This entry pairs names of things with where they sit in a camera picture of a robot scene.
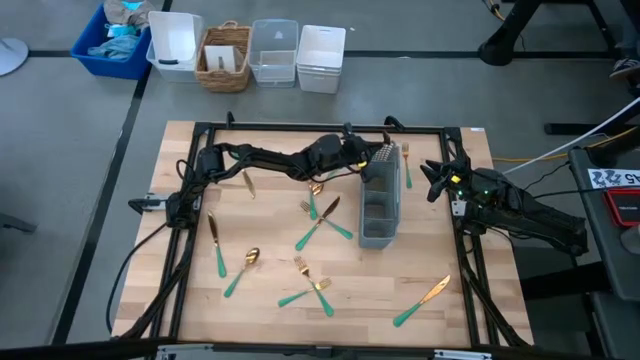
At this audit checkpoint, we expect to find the white round base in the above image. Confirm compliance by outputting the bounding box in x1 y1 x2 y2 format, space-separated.
0 37 30 78

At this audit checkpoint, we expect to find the black stand base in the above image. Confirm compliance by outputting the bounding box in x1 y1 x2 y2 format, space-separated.
477 0 624 68

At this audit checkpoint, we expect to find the silver mounting plate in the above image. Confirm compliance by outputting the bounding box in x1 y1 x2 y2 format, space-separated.
155 345 201 360
433 348 494 360

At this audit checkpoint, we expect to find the brown cloth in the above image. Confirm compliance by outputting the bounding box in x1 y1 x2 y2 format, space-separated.
103 0 157 29

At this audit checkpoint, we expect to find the black power cable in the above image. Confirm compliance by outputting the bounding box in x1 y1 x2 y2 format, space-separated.
104 222 169 335

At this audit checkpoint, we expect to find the white bin black handle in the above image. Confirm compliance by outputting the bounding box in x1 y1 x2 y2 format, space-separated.
146 10 206 84

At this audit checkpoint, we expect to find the grey side table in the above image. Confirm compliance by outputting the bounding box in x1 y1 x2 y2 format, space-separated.
567 127 640 360

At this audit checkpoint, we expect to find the white cardboard box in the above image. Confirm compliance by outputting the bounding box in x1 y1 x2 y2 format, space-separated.
203 44 245 74

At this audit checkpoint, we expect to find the clear plastic bin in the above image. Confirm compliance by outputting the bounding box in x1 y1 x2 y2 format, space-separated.
248 18 300 90

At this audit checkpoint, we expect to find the red-rimmed black device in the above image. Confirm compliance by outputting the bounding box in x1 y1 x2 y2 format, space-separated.
602 187 640 229

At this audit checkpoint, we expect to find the teal cloth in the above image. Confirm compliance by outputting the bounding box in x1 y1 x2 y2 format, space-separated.
105 22 140 39

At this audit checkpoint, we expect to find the grey-blue cloth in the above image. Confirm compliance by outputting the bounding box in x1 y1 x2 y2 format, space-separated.
87 34 142 62

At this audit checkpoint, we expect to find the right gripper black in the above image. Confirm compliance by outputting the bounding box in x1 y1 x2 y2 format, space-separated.
419 154 475 204

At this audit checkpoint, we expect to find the gold knife green handle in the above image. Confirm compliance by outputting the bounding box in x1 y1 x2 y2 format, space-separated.
392 274 452 329
241 169 257 200
206 209 228 279
294 195 342 252

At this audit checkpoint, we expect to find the printed paper label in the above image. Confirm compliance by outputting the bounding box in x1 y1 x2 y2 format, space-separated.
587 168 640 190

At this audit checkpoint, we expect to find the black stand foot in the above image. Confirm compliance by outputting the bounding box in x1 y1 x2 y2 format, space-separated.
0 212 39 235
543 122 614 137

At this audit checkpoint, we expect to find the white stacked plastic bin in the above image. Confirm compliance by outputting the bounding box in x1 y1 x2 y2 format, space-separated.
295 24 347 95

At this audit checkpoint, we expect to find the blue plastic bin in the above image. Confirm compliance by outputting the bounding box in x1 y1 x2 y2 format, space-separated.
70 2 154 81

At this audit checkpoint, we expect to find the wicker basket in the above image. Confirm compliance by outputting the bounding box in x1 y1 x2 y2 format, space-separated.
194 20 253 94

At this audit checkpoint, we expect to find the yellow cable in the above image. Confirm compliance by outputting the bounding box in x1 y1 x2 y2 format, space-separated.
492 125 640 164

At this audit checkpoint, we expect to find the grey mesh cutlery caddy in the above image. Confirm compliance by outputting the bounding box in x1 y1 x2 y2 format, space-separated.
357 141 403 251

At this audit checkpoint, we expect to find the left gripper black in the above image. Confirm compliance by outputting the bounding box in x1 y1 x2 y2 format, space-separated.
339 122 396 184

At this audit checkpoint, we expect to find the white cable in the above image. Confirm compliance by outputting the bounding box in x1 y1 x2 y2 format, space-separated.
499 95 640 176

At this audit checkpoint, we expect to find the person's shoe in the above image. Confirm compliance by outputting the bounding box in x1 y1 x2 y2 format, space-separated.
608 57 640 80

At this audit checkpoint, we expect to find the black aluminium table frame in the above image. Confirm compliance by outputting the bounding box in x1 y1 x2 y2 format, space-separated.
117 110 535 360

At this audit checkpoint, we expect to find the silver black clamp bracket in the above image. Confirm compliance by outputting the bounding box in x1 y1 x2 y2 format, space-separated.
127 193 174 215

